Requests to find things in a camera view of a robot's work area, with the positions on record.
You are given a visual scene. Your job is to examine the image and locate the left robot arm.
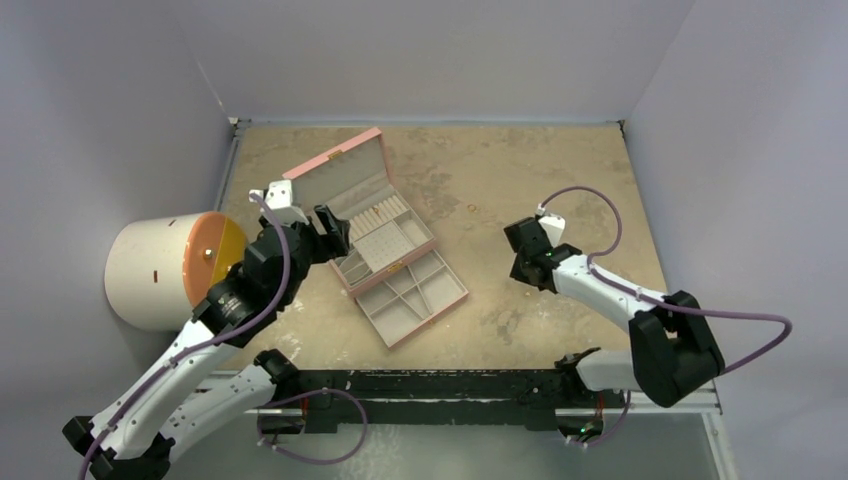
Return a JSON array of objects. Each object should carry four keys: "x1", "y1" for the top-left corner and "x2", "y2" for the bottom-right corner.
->
[{"x1": 62, "y1": 205, "x2": 351, "y2": 479}]

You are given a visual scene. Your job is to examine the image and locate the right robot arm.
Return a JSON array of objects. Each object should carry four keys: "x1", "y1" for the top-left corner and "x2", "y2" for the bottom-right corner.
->
[{"x1": 504, "y1": 216, "x2": 726, "y2": 407}]

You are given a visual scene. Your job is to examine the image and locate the pink jewelry box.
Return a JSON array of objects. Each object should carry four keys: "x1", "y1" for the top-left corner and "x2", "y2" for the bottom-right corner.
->
[{"x1": 283, "y1": 128, "x2": 436, "y2": 297}]

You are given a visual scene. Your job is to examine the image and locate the white cylinder orange lid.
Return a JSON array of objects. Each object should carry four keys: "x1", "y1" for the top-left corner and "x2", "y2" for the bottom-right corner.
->
[{"x1": 104, "y1": 211, "x2": 247, "y2": 332}]

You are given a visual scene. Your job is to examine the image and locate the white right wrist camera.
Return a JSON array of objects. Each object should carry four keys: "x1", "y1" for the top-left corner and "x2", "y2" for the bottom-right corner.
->
[{"x1": 535, "y1": 206, "x2": 566, "y2": 247}]

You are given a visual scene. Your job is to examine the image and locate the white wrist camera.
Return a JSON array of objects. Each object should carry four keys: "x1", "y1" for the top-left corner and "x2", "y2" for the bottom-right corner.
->
[
  {"x1": 248, "y1": 179, "x2": 310, "y2": 226},
  {"x1": 535, "y1": 206, "x2": 566, "y2": 247}
]

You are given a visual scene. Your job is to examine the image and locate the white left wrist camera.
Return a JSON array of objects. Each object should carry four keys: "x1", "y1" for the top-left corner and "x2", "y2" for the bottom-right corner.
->
[{"x1": 248, "y1": 179, "x2": 310, "y2": 226}]

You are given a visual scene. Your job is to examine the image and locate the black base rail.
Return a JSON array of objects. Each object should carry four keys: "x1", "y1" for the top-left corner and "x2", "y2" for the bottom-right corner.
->
[{"x1": 253, "y1": 350, "x2": 625, "y2": 434}]

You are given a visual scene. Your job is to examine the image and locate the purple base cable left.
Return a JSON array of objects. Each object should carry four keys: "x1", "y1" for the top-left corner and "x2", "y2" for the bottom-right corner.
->
[{"x1": 256, "y1": 387, "x2": 369, "y2": 466}]

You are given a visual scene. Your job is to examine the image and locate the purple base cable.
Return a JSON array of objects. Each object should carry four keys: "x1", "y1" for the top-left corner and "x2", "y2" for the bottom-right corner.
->
[
  {"x1": 564, "y1": 390, "x2": 629, "y2": 450},
  {"x1": 256, "y1": 387, "x2": 369, "y2": 466}
]

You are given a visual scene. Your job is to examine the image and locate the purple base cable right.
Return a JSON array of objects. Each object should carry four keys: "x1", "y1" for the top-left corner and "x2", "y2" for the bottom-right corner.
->
[{"x1": 564, "y1": 390, "x2": 629, "y2": 450}]

